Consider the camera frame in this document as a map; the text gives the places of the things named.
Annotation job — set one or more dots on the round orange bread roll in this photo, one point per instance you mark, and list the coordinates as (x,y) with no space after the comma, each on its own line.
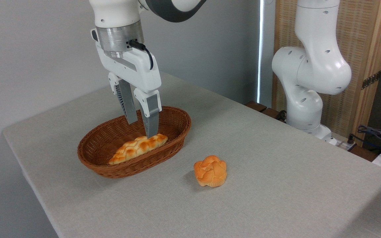
(210,172)

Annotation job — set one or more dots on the grey tablecloth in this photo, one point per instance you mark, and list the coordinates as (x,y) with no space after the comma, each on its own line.
(260,185)

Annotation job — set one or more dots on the long braided bread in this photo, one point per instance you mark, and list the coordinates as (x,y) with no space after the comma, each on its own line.
(134,148)

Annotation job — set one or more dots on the brown wicker basket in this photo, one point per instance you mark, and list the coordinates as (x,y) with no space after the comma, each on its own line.
(104,138)

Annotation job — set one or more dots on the dark metal screen hinge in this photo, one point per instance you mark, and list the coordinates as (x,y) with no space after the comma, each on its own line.
(371,80)

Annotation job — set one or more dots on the wooden folding screen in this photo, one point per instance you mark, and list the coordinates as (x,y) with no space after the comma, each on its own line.
(362,33)

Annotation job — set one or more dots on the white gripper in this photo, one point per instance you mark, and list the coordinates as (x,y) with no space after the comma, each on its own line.
(141,72)

